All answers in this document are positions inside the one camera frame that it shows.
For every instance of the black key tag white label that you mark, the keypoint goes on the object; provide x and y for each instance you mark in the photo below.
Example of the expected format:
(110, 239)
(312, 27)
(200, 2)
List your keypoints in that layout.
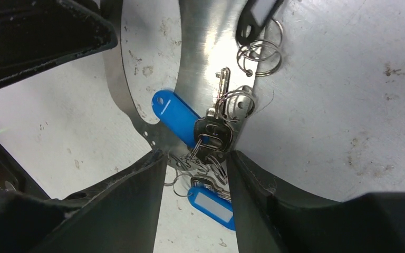
(253, 19)

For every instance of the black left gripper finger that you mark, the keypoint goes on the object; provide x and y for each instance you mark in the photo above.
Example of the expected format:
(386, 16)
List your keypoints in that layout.
(36, 36)

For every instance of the blue key tag plain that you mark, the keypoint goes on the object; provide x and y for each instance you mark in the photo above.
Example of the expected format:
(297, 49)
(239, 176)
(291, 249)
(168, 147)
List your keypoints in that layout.
(176, 115)

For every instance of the blue key tag white label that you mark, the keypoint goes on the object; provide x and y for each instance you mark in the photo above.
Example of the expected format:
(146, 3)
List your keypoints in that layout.
(209, 203)

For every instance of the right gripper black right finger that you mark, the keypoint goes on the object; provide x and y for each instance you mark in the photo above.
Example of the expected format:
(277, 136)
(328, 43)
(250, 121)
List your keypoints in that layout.
(272, 215)

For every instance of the silver key on ring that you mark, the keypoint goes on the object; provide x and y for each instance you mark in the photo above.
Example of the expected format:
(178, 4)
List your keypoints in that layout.
(212, 134)

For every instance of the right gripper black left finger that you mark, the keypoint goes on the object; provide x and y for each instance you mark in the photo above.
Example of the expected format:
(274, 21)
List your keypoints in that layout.
(117, 214)

